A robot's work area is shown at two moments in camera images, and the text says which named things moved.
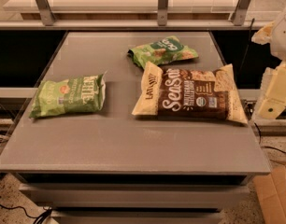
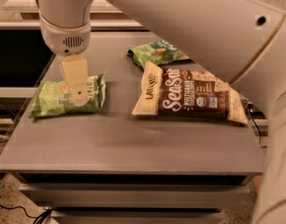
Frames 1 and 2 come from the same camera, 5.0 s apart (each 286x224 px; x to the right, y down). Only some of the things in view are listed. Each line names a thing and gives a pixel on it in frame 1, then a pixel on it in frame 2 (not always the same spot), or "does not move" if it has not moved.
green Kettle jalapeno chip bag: [78, 94] does not move
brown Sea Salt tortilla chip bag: [206, 94] does not move
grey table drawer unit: [135, 198] does not move
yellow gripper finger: [277, 91] → [75, 69]
